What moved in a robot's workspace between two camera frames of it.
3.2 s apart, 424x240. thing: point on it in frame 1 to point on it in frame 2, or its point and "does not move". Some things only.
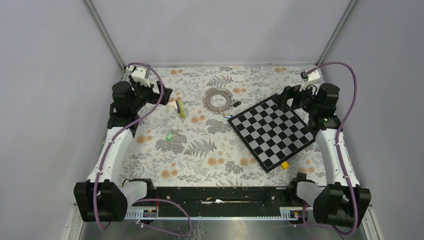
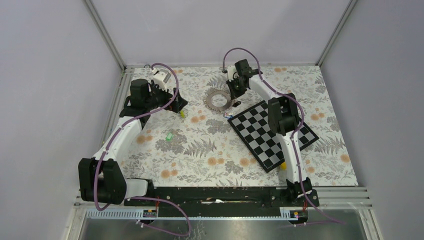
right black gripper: x=294 y=92 to x=233 y=93
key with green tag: x=169 y=136 does not move
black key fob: x=236 y=103 does not move
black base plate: x=210 y=201 does not move
